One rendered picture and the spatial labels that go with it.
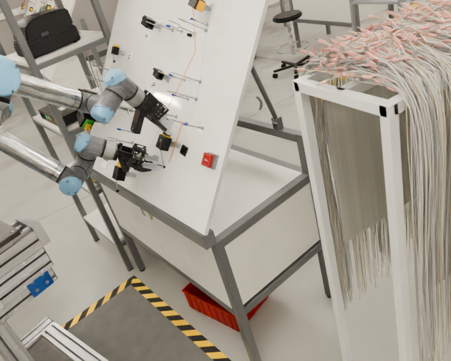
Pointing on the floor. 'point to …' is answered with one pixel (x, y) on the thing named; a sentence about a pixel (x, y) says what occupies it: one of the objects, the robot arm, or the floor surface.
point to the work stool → (289, 39)
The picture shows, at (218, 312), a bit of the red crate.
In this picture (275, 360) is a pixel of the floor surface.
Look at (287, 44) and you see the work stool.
